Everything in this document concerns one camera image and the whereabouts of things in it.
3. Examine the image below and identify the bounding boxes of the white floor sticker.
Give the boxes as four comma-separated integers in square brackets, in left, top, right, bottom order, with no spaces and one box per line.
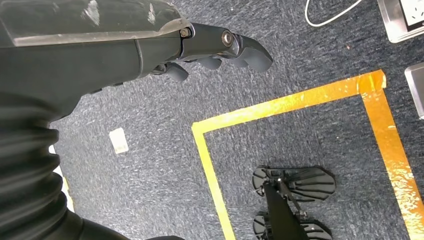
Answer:
[108,127,130,155]

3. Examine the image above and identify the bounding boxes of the yellow floor tape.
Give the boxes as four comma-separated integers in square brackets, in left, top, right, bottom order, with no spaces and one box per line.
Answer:
[191,68,424,240]

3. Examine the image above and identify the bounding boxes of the black robot leg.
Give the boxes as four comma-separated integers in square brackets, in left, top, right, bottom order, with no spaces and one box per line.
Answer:
[262,178,311,240]

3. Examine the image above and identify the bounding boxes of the black robot foot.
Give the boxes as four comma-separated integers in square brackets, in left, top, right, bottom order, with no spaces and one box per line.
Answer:
[252,164,337,204]
[252,211,333,240]

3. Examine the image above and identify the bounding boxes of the metal floor socket with plug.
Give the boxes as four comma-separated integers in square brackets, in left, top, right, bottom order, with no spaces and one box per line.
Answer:
[376,0,424,44]

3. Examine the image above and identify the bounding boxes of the white cable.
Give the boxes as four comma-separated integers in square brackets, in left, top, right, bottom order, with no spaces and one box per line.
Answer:
[304,0,364,28]

